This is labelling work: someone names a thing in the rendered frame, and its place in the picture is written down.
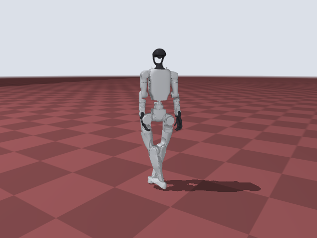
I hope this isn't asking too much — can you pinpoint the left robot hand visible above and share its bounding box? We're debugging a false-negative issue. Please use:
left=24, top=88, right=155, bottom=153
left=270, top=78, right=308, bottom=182
left=140, top=112, right=150, bottom=131

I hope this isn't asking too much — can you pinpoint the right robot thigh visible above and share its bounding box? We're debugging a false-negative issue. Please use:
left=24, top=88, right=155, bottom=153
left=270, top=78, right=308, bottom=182
left=157, top=113, right=174, bottom=148

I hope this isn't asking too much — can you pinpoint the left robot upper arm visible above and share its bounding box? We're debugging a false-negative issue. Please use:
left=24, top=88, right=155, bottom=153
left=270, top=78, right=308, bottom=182
left=140, top=70, right=150, bottom=98

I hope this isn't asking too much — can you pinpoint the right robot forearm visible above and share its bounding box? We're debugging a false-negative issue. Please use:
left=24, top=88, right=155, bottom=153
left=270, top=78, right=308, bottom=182
left=173, top=95, right=181, bottom=116

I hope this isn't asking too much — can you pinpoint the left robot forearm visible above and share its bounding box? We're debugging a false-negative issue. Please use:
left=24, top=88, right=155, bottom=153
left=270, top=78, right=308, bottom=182
left=139, top=91, right=146, bottom=117

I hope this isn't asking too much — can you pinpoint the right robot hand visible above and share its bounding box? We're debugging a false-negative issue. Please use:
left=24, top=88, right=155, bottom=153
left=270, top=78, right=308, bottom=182
left=174, top=111, right=182, bottom=131

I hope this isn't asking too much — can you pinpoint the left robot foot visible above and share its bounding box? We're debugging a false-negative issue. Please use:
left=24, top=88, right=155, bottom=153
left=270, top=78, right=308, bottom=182
left=148, top=176, right=167, bottom=189

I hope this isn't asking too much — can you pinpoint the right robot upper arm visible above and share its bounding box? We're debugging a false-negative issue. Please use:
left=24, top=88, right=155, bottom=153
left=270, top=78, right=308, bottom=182
left=170, top=71, right=178, bottom=98

